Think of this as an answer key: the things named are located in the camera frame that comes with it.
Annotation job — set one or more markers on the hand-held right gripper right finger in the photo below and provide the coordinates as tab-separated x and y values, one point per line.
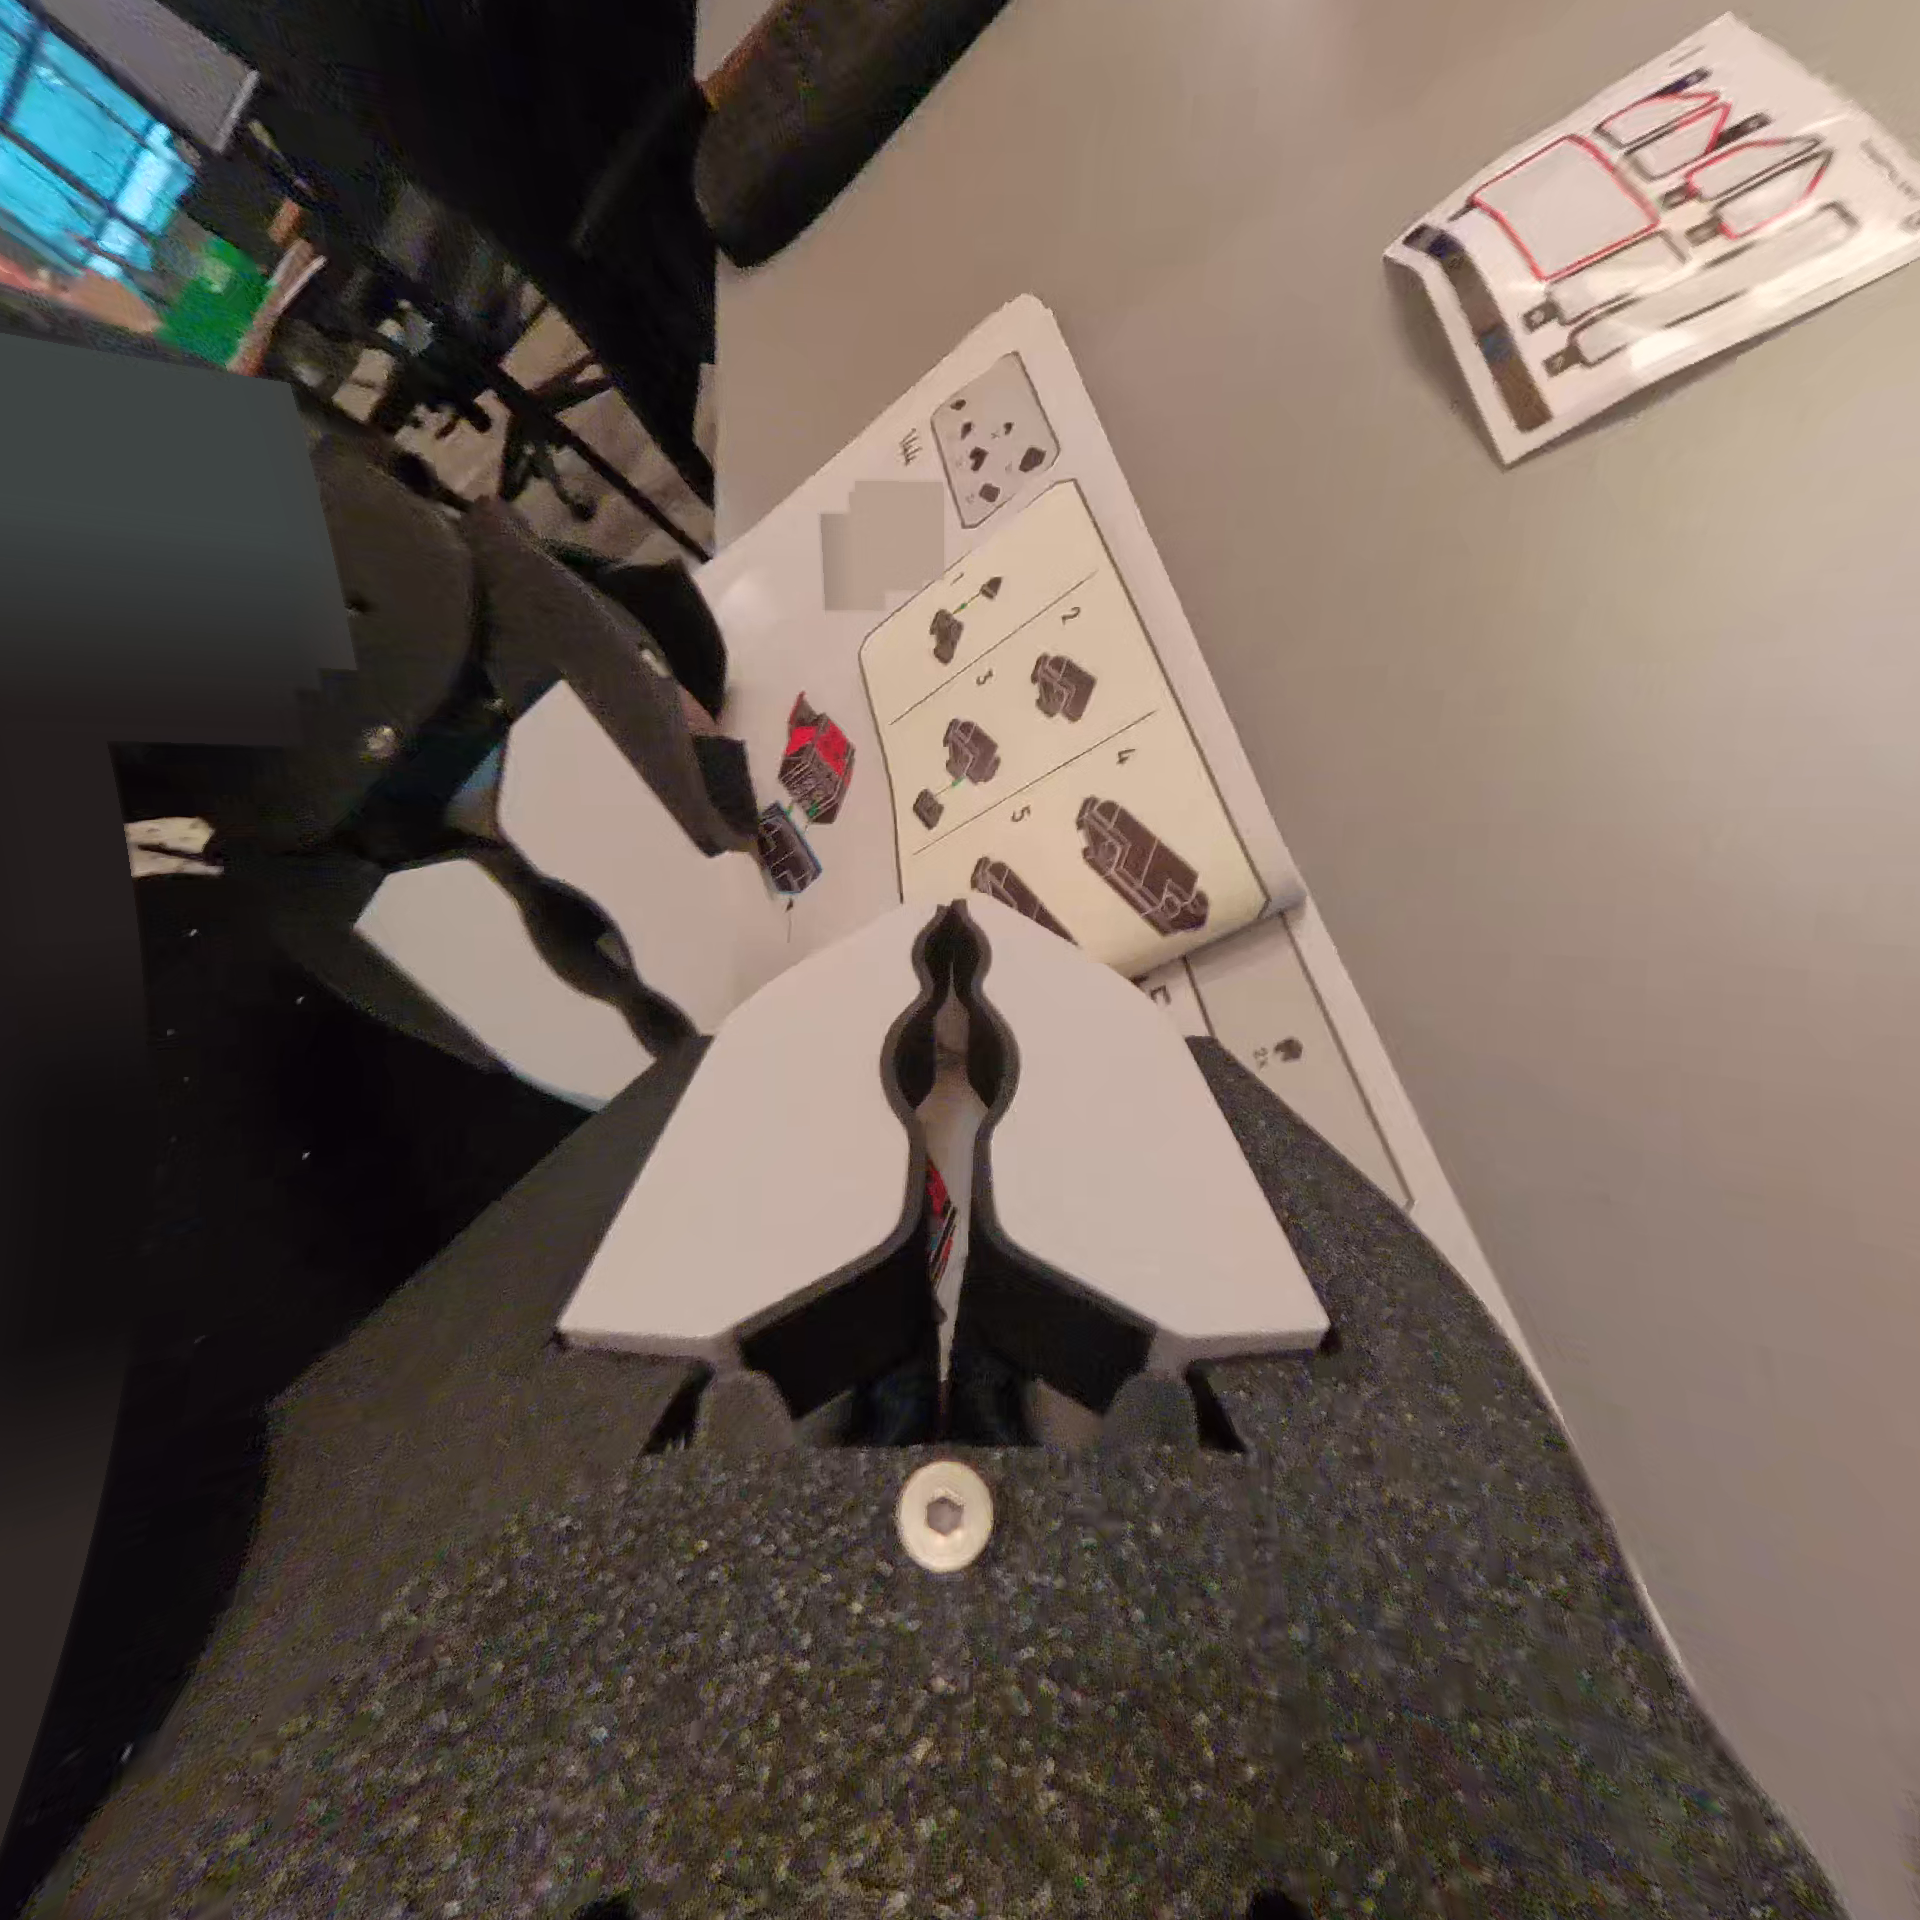
1155	1201

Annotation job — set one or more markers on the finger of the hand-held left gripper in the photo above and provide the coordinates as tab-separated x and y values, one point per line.
598	809
481	961

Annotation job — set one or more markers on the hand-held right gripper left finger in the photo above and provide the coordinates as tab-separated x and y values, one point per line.
764	1184

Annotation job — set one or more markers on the lego instruction booklet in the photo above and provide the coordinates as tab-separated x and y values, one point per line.
810	599

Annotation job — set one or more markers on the lego sticker sheet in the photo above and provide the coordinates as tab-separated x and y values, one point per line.
1651	224

